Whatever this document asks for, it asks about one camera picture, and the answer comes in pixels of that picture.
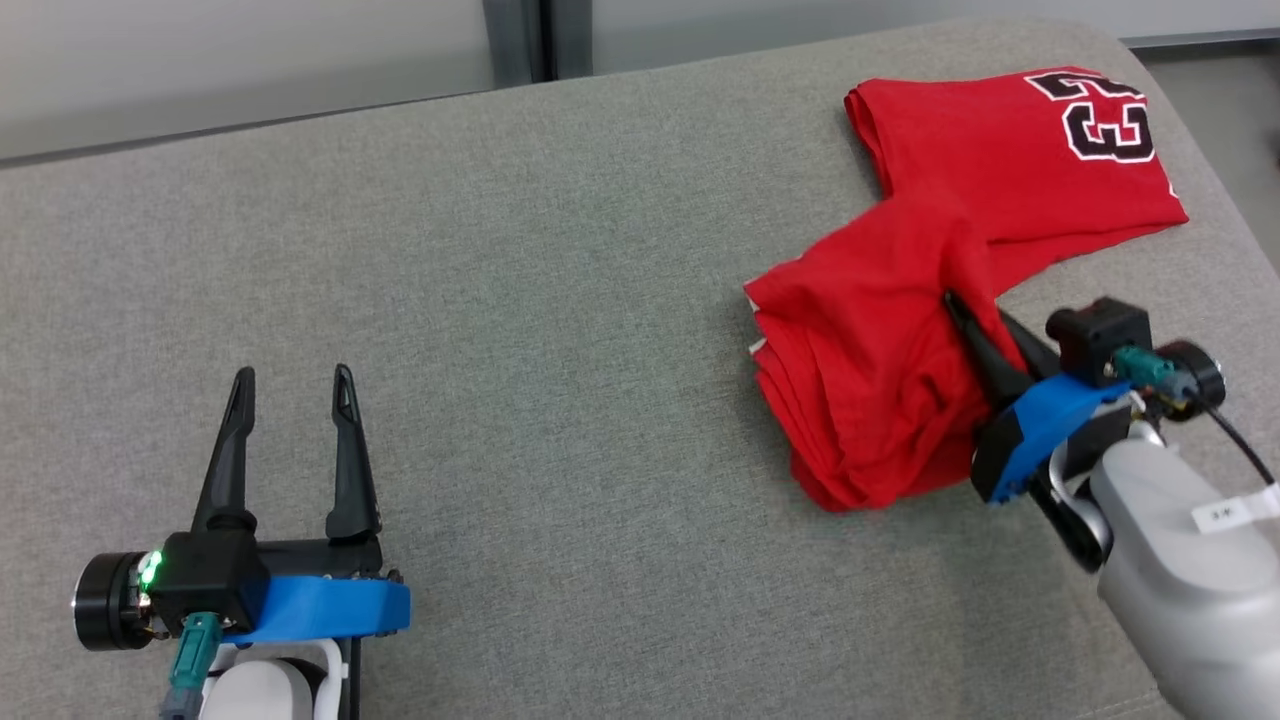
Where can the red jersey with number 23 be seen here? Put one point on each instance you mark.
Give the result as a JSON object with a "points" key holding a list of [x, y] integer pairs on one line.
{"points": [[980, 140]]}

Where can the red shorts with white stripe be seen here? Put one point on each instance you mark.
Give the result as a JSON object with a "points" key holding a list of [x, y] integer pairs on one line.
{"points": [[870, 360]]}

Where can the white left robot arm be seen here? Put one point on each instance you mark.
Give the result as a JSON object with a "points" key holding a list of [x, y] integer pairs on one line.
{"points": [[260, 695]]}

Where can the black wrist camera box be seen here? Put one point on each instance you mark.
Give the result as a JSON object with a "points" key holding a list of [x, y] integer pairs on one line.
{"points": [[205, 580], [1100, 335]]}

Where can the grey partition joint post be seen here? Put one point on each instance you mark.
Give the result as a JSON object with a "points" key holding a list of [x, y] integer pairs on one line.
{"points": [[535, 40]]}

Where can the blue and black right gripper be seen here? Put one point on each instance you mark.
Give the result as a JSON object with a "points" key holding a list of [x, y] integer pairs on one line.
{"points": [[1040, 430]]}

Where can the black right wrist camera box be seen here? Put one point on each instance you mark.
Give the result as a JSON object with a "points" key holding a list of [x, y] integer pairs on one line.
{"points": [[1100, 335]]}

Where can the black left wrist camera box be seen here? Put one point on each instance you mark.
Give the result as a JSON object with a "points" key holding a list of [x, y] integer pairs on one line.
{"points": [[205, 580]]}

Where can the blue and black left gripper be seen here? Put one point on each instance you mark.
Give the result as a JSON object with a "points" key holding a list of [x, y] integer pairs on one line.
{"points": [[330, 605]]}

